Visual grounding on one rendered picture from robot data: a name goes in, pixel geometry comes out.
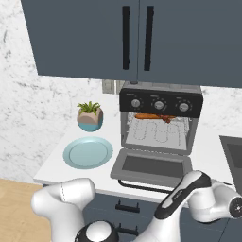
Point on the dark blue drawer front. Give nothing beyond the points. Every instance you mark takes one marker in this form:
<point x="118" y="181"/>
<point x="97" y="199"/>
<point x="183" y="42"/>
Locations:
<point x="126" y="208"/>

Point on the orange kebab skewer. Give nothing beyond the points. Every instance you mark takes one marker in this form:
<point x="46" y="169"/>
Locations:
<point x="151" y="116"/>

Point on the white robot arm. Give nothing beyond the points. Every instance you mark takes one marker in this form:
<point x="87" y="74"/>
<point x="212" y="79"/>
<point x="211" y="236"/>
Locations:
<point x="72" y="201"/>

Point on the silver toaster oven knob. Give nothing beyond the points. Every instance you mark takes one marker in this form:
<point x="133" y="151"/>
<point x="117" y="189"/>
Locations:
<point x="159" y="105"/>
<point x="183" y="107"/>
<point x="135" y="103"/>

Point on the grey black toaster oven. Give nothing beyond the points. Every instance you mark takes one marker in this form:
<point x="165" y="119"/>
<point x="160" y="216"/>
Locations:
<point x="160" y="104"/>

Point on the potted green succulent plant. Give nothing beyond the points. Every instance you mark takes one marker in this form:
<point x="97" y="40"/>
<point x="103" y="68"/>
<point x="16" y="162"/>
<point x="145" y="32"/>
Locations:
<point x="90" y="118"/>

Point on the light blue plate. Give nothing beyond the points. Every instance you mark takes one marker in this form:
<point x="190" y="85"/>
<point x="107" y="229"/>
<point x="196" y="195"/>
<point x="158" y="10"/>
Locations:
<point x="88" y="152"/>

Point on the grey wall socket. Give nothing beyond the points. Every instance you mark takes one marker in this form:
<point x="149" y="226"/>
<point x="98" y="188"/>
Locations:
<point x="111" y="86"/>

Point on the grey toaster oven door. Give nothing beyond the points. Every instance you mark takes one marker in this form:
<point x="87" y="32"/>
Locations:
<point x="151" y="167"/>

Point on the dark blue cupboard door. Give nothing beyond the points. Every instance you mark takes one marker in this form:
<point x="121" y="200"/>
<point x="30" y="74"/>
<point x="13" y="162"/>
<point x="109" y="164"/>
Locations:
<point x="192" y="41"/>
<point x="82" y="38"/>

